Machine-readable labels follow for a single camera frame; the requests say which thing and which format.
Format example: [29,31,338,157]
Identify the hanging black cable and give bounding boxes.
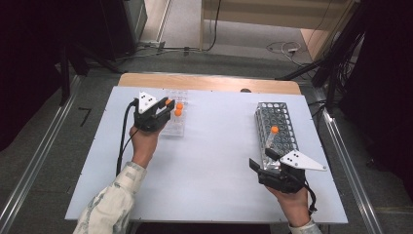
[201,0,223,53]

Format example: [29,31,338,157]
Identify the grey power strip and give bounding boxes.
[137,39,167,50]

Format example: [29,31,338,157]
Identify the left hand-held gripper black cable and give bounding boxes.
[115,98,140,177]

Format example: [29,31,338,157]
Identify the black cabinet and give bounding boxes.
[96,0,149,61]

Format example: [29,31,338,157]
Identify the white cable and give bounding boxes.
[266,40,306,66]

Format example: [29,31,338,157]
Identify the hand-held gripper black cable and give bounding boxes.
[115,98,140,177]
[303,179,319,215]

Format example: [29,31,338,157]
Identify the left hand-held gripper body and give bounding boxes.
[132,91,172,133]

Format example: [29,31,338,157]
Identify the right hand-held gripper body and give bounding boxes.
[257,149,328,195]

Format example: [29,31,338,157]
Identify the black tripod stand with cables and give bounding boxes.
[276,0,374,115]

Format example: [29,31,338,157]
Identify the clear plastic tube rack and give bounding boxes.
[159,89,190,138]

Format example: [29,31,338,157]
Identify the person's left hand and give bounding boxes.
[129,122,167,170]

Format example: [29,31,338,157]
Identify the person's right hand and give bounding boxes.
[265,186,313,228]

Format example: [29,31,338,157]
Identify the right hand-held gripper black cable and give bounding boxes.
[303,179,319,215]

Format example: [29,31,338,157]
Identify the light wooden furniture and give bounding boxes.
[199,0,358,61]

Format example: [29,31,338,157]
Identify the metal tube rack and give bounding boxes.
[253,101,305,174]

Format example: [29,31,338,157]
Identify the aluminium floor rail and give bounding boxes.
[313,87,384,234]
[0,75,82,228]

